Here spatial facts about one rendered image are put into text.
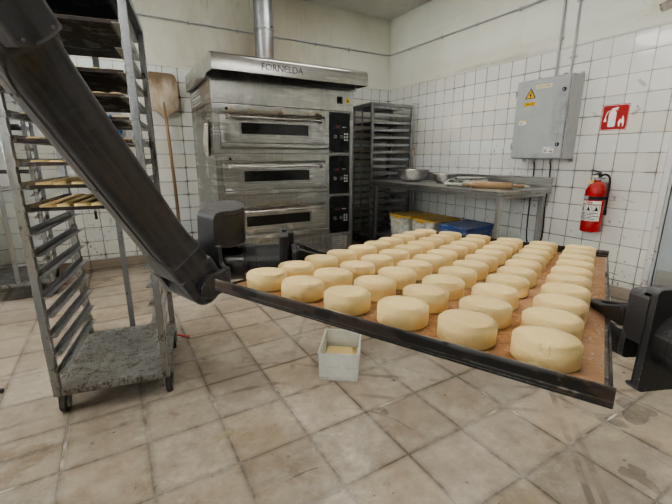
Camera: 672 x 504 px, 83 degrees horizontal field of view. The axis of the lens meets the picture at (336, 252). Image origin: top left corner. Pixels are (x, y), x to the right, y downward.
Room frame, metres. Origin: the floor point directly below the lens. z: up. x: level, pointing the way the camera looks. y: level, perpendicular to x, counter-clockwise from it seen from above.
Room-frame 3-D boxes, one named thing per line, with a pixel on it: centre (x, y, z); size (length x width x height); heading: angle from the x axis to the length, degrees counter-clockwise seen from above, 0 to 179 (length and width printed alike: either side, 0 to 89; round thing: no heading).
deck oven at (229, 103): (4.28, 0.65, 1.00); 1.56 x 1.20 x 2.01; 120
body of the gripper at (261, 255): (0.61, 0.11, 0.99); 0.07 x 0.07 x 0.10; 9
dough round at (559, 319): (0.32, -0.20, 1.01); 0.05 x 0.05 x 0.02
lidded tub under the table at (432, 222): (4.33, -1.15, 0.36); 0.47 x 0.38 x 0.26; 120
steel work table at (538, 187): (4.20, -1.22, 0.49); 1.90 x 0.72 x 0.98; 30
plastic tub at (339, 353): (1.94, -0.03, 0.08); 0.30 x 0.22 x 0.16; 173
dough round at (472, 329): (0.31, -0.12, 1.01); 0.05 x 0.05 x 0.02
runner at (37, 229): (1.79, 1.33, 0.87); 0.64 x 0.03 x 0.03; 20
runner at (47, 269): (1.79, 1.33, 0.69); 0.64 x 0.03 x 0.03; 20
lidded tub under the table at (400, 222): (4.68, -0.95, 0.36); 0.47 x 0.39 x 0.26; 119
